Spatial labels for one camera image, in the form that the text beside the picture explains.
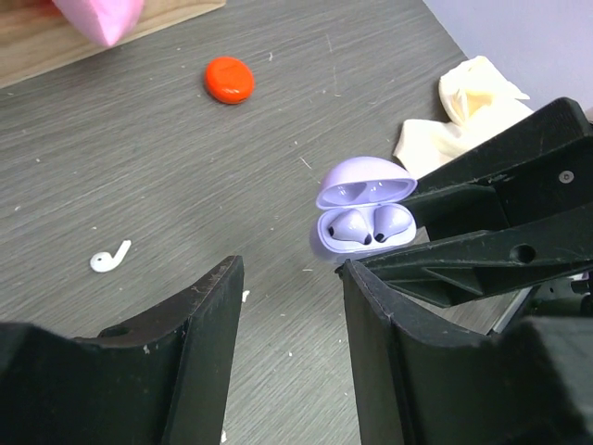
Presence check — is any wooden clothes rack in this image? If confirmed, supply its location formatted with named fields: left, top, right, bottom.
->
left=1, top=1, right=226, bottom=87

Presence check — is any pink shirt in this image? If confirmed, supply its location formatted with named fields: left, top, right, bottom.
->
left=53, top=0, right=145, bottom=47

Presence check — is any cream cloth bag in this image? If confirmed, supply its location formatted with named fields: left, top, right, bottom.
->
left=394, top=56, right=533, bottom=179

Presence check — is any purple earbud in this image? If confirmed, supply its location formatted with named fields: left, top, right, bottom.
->
left=328, top=209, right=372, bottom=246
left=373, top=204, right=411, bottom=243

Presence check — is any white earbud upper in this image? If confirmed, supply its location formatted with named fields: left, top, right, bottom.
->
left=89, top=239, right=132, bottom=273

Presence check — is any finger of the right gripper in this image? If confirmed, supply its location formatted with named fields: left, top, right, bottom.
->
left=361, top=210, right=592, bottom=307
left=402, top=97, right=592, bottom=240

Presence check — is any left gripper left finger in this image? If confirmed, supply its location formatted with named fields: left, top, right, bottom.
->
left=1, top=256, right=244, bottom=444

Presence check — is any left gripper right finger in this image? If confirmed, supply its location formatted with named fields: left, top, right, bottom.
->
left=343, top=261, right=592, bottom=444

